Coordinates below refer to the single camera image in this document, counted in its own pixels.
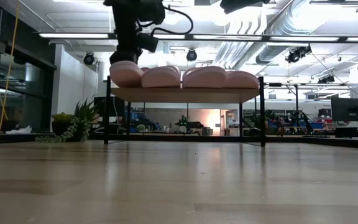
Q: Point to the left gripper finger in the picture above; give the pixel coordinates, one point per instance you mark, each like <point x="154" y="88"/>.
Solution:
<point x="126" y="56"/>

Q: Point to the pink rubber slide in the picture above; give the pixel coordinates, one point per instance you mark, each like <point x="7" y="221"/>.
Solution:
<point x="242" y="80"/>
<point x="161" y="79"/>
<point x="126" y="76"/>
<point x="204" y="77"/>

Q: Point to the background robot arm green light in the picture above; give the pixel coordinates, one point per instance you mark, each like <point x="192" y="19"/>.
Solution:
<point x="194" y="125"/>

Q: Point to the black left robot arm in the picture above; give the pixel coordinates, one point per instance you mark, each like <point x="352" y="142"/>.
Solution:
<point x="151" y="12"/>

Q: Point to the black round ceiling speaker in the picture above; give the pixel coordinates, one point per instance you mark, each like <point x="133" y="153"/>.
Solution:
<point x="191" y="55"/>
<point x="89" y="58"/>

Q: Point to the round white ceiling lamp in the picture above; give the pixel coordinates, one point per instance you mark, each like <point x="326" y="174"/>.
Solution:
<point x="171" y="19"/>

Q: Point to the black computer monitor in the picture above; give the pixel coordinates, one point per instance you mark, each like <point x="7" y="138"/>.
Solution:
<point x="350" y="109"/>
<point x="117" y="105"/>

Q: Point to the overhead light bar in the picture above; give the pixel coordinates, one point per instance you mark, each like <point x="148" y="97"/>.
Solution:
<point x="190" y="37"/>

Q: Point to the potted succulent plant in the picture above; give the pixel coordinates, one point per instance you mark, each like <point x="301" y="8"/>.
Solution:
<point x="84" y="121"/>

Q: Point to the black ceiling spotlight cluster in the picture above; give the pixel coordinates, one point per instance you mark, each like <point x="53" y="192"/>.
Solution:
<point x="298" y="53"/>

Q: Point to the small black ceiling spotlight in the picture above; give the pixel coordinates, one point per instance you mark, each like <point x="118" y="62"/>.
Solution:
<point x="326" y="79"/>

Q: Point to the white crumpled cloth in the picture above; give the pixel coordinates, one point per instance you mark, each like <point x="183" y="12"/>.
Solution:
<point x="19" y="130"/>

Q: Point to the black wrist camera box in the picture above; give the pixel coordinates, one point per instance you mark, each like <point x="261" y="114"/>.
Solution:
<point x="148" y="42"/>

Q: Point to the silver ventilation duct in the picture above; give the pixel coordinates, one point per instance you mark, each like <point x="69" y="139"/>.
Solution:
<point x="278" y="28"/>

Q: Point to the wooden shelf with black frame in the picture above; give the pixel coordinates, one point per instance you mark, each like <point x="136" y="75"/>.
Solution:
<point x="182" y="95"/>

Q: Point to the black aluminium table frame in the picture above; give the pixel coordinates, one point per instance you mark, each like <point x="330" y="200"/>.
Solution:
<point x="337" y="142"/>

